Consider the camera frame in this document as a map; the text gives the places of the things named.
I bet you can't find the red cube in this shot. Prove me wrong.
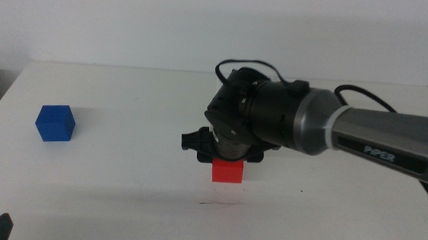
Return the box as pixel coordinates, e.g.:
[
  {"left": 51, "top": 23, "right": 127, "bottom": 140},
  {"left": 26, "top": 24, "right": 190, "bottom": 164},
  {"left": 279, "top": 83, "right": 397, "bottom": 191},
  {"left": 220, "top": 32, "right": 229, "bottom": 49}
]
[{"left": 211, "top": 157, "right": 244, "bottom": 184}]

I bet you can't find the blue cube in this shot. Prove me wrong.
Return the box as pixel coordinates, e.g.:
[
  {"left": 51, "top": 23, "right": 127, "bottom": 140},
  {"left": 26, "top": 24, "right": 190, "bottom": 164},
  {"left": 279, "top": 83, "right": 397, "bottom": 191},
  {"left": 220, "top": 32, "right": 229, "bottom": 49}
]
[{"left": 33, "top": 103, "right": 77, "bottom": 144}]

